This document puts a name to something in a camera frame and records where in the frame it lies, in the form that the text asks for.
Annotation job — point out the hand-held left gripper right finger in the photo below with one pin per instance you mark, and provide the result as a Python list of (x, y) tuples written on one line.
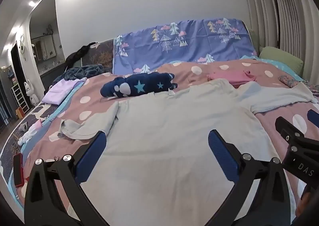
[(221, 156)]

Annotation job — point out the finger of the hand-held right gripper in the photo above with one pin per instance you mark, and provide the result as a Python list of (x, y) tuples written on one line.
[(314, 116), (286, 128)]

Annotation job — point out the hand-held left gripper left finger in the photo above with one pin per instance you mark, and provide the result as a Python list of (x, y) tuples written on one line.
[(91, 156)]

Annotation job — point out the grey t-shirt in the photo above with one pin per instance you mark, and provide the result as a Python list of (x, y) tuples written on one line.
[(162, 128)]

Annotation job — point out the person's right hand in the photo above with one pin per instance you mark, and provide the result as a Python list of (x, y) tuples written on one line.
[(303, 201)]

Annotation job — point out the floral cloth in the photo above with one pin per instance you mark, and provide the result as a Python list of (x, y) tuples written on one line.
[(291, 81)]

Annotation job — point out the green pillow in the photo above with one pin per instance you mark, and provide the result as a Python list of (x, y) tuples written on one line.
[(254, 40), (281, 60)]

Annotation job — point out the lilac folded cloth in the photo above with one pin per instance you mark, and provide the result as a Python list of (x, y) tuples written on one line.
[(59, 90)]

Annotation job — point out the pink folded garment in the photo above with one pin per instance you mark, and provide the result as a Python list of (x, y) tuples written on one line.
[(231, 78)]

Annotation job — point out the red flat case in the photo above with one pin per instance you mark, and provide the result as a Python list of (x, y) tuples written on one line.
[(17, 171)]

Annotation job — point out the animal-print bedsheet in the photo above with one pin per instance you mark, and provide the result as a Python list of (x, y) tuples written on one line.
[(10, 151)]

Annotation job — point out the orange box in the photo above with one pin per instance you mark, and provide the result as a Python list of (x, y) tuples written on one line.
[(20, 113)]

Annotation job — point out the dark blue fleece blanket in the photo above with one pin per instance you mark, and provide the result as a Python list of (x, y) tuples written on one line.
[(79, 72)]

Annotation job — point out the pink polka-dot blanket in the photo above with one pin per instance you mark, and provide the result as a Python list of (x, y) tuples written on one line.
[(189, 75)]

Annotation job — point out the navy star-print garment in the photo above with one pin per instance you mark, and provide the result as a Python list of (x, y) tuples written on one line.
[(144, 85)]

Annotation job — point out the white shelf rack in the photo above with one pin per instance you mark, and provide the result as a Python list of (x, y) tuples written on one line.
[(20, 98)]

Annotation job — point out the beige curtain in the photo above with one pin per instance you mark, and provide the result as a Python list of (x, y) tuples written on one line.
[(294, 16)]

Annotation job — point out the dark printed headboard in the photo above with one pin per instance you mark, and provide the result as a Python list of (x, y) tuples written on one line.
[(102, 52)]

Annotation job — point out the black garment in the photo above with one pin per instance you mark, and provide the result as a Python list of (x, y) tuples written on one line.
[(79, 52)]

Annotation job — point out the purple tree-print sheet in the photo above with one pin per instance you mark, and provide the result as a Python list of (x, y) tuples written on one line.
[(189, 41)]

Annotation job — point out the wall mirror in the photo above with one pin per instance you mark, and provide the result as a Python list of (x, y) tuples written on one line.
[(43, 47)]

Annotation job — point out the white wall clock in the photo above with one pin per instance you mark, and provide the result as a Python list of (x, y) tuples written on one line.
[(21, 46)]

